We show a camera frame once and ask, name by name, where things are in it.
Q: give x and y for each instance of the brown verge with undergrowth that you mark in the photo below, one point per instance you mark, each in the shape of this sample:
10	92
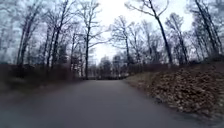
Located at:
30	80

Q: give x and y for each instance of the wood of bare trees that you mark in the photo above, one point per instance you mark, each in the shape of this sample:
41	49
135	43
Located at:
60	43

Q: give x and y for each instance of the grey asphalt road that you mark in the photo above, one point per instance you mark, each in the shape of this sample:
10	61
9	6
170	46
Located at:
100	106

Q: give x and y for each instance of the leaf-covered bank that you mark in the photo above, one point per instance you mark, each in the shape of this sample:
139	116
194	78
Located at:
186	90

